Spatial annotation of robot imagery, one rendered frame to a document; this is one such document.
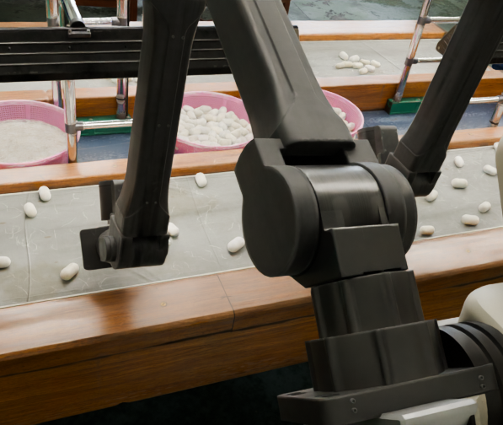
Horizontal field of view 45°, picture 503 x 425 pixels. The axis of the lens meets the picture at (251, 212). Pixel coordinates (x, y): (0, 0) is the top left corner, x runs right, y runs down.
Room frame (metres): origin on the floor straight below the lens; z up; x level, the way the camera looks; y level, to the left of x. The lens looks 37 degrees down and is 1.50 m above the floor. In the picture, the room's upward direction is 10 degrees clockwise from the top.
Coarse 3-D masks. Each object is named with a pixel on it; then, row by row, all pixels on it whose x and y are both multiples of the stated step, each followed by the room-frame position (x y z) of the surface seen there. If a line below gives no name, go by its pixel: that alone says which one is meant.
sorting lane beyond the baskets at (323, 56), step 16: (304, 48) 1.90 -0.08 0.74; (320, 48) 1.92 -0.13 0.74; (336, 48) 1.95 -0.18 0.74; (352, 48) 1.97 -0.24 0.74; (368, 48) 2.00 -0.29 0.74; (384, 48) 2.02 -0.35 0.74; (400, 48) 2.05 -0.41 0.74; (432, 48) 2.10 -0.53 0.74; (320, 64) 1.80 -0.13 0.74; (384, 64) 1.88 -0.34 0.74; (400, 64) 1.91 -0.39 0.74; (416, 64) 1.93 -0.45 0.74; (432, 64) 1.95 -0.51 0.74; (80, 80) 1.42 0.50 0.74; (96, 80) 1.44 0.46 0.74; (192, 80) 1.54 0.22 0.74; (208, 80) 1.55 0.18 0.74; (224, 80) 1.57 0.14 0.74
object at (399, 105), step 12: (432, 0) 1.69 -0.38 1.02; (420, 12) 1.69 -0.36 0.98; (420, 24) 1.68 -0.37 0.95; (420, 36) 1.68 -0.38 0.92; (408, 60) 1.68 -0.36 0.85; (420, 60) 1.70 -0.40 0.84; (432, 60) 1.72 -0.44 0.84; (408, 72) 1.68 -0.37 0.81; (396, 96) 1.68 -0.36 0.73; (384, 108) 1.69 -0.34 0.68; (396, 108) 1.68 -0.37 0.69; (408, 108) 1.70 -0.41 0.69
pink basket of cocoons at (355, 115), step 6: (324, 90) 1.55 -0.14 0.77; (330, 96) 1.54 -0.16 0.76; (336, 96) 1.54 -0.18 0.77; (330, 102) 1.54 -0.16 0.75; (336, 102) 1.53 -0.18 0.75; (342, 102) 1.52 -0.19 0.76; (348, 102) 1.51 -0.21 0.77; (342, 108) 1.51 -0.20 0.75; (354, 108) 1.49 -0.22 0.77; (348, 114) 1.49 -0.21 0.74; (354, 114) 1.48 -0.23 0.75; (360, 114) 1.45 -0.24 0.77; (348, 120) 1.48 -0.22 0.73; (354, 120) 1.46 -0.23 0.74; (360, 120) 1.43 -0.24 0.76; (360, 126) 1.38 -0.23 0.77; (354, 132) 1.35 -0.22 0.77
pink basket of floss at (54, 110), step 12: (0, 108) 1.20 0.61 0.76; (36, 108) 1.22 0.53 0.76; (48, 108) 1.22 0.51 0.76; (60, 108) 1.22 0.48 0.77; (0, 120) 1.19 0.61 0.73; (36, 120) 1.21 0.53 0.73; (48, 120) 1.21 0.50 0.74; (60, 120) 1.21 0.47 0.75; (60, 156) 1.04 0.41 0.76; (0, 168) 0.98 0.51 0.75; (12, 168) 0.98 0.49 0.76
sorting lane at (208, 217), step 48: (96, 192) 0.97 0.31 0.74; (192, 192) 1.02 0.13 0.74; (240, 192) 1.05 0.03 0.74; (480, 192) 1.22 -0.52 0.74; (0, 240) 0.78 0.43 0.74; (48, 240) 0.81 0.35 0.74; (192, 240) 0.87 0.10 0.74; (0, 288) 0.67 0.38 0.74; (48, 288) 0.69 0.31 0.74; (96, 288) 0.71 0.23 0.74
